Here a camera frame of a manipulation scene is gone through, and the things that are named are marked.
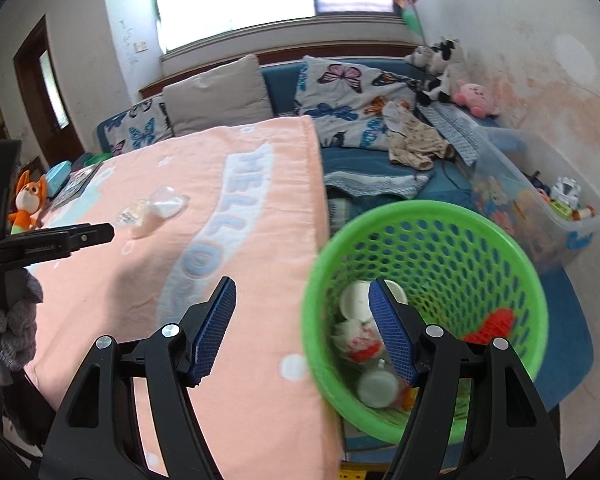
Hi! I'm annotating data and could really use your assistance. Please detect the red foam fruit net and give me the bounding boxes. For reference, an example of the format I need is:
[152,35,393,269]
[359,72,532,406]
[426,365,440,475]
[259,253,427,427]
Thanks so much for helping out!
[463,308,515,344]

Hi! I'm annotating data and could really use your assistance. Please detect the clear jelly cup printed lid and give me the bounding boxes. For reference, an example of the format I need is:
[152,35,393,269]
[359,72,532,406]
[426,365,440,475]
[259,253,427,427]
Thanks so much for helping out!
[117,200,162,240]

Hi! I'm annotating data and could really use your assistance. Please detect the red white wrapper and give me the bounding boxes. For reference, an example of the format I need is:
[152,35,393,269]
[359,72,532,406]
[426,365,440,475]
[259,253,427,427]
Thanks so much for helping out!
[332,320,385,364]

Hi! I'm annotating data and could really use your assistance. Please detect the clear plastic bottle yellow label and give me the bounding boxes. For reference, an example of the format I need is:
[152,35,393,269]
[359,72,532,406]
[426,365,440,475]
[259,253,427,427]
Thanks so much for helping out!
[355,359,402,408]

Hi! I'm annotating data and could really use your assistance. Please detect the grey knit gloved hand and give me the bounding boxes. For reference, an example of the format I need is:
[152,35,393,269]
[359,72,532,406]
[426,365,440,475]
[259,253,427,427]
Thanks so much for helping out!
[0,269,43,386]

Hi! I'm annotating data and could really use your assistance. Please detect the orange fox plush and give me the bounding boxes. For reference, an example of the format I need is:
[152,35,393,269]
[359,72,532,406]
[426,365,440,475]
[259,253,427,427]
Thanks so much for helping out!
[7,170,47,235]

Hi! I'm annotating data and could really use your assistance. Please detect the green plastic mesh basket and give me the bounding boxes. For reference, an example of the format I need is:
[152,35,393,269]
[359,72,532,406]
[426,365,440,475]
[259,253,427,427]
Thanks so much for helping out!
[301,200,548,444]

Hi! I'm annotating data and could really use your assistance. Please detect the butterfly print pillow left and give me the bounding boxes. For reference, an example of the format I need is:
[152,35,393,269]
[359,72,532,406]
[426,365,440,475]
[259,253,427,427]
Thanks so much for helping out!
[96,94,174,156]

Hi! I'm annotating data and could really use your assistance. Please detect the butterfly print pillow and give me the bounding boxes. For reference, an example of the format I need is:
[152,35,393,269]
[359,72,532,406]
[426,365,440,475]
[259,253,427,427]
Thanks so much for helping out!
[96,94,174,156]
[294,55,417,151]

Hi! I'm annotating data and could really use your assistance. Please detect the clear plastic toy bin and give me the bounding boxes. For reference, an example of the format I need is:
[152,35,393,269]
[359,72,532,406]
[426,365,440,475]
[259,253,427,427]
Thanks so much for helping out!
[471,127,600,274]

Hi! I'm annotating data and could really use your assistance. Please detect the peach hello tablecloth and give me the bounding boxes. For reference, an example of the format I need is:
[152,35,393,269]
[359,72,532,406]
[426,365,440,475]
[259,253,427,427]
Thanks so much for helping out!
[27,117,341,479]

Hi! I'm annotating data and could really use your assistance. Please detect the beige cushion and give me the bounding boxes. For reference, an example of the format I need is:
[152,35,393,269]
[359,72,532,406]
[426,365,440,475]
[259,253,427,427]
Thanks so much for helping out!
[162,54,274,136]

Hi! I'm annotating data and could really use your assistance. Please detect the white knitted blanket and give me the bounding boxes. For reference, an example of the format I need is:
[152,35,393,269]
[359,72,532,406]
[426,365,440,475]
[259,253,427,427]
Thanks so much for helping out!
[324,171,429,200]

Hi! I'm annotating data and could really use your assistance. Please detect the patterned grey white cloth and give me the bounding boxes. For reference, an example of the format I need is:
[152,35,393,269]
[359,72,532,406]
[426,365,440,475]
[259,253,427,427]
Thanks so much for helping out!
[417,102,483,167]

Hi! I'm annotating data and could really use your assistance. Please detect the beige patterned crumpled garment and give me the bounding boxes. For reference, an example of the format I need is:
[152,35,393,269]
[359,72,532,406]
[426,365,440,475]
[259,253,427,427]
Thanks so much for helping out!
[382,101,455,171]

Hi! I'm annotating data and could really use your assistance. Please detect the blue sofa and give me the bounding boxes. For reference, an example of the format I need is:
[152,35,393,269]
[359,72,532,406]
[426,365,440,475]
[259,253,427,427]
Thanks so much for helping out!
[97,56,595,413]

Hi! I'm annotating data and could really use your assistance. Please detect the pink round plush toy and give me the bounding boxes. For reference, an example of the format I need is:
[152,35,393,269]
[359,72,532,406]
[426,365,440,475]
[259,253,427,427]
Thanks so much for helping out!
[452,79,501,119]

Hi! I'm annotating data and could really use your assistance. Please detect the butterfly print pillow right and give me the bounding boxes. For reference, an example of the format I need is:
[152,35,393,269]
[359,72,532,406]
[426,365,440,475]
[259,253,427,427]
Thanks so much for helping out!
[294,55,417,151]

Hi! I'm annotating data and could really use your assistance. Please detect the black white cow plush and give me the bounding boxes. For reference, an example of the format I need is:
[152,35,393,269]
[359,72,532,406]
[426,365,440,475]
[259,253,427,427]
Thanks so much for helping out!
[405,38,468,106]

